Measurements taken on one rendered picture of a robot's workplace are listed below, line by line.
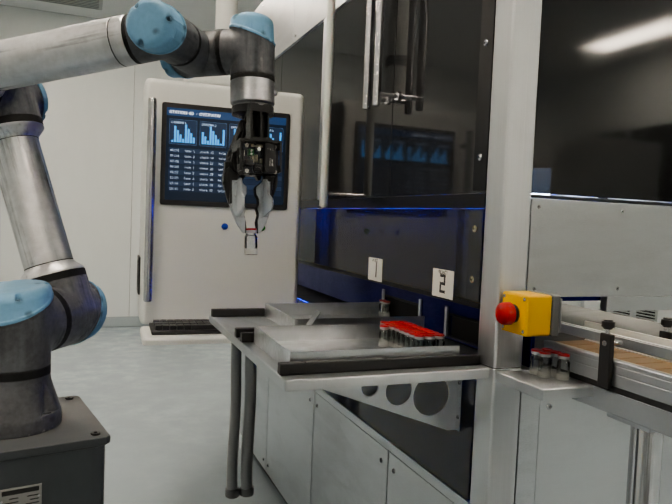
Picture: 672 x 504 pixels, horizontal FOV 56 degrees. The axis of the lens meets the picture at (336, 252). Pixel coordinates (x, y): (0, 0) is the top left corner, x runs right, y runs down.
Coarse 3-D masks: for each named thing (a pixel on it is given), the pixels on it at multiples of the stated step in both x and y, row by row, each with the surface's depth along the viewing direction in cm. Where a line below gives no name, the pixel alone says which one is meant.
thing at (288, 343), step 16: (256, 336) 132; (272, 336) 135; (288, 336) 136; (304, 336) 137; (320, 336) 139; (336, 336) 140; (352, 336) 141; (368, 336) 143; (272, 352) 120; (288, 352) 110; (304, 352) 110; (320, 352) 111; (336, 352) 113; (352, 352) 114; (368, 352) 115; (384, 352) 116; (400, 352) 117; (416, 352) 118; (432, 352) 120; (448, 352) 121
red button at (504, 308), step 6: (498, 306) 111; (504, 306) 110; (510, 306) 109; (498, 312) 111; (504, 312) 109; (510, 312) 109; (498, 318) 111; (504, 318) 109; (510, 318) 109; (504, 324) 110; (510, 324) 110
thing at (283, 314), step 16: (272, 304) 170; (288, 304) 171; (304, 304) 173; (320, 304) 175; (336, 304) 177; (352, 304) 178; (368, 304) 180; (272, 320) 162; (288, 320) 150; (304, 320) 146; (320, 320) 148; (336, 320) 149; (352, 320) 151; (368, 320) 152; (384, 320) 154; (416, 320) 157
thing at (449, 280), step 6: (438, 270) 136; (444, 270) 134; (438, 276) 136; (450, 276) 132; (432, 282) 139; (438, 282) 136; (450, 282) 132; (432, 288) 138; (438, 288) 136; (444, 288) 134; (450, 288) 132; (432, 294) 138; (438, 294) 136; (444, 294) 134; (450, 294) 132
